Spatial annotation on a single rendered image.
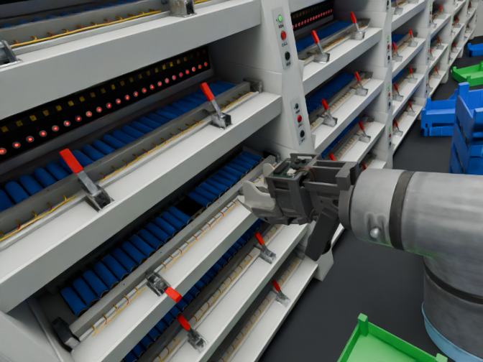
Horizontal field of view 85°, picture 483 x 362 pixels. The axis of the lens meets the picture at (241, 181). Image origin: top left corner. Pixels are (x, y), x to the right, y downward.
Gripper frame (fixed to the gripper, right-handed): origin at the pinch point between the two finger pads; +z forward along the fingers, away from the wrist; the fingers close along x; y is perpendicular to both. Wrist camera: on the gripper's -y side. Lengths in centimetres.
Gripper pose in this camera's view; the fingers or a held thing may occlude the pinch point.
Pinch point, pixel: (251, 195)
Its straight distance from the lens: 48.8
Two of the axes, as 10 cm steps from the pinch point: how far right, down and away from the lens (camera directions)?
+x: -6.3, 5.4, -5.6
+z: -7.0, -1.0, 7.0
